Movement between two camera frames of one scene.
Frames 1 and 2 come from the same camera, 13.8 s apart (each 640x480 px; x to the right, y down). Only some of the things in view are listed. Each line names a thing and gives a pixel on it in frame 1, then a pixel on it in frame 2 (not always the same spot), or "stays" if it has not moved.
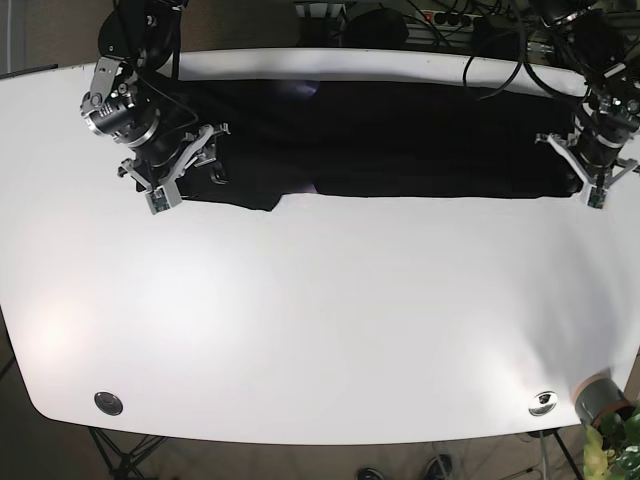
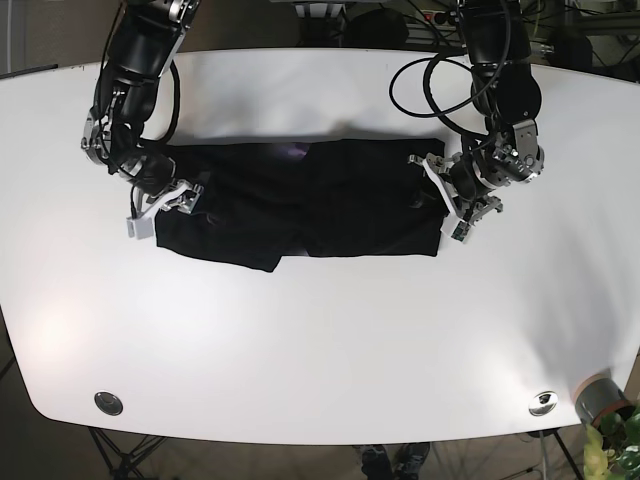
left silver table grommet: x=108 y=403 stays
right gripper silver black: x=164 y=161 to x=180 y=195
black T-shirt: x=334 y=137 to x=263 y=201
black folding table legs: x=120 y=463 stays
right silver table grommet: x=543 y=403 stays
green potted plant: x=612 y=447 stays
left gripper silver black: x=595 y=157 to x=459 y=190
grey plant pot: x=599 y=395 stays
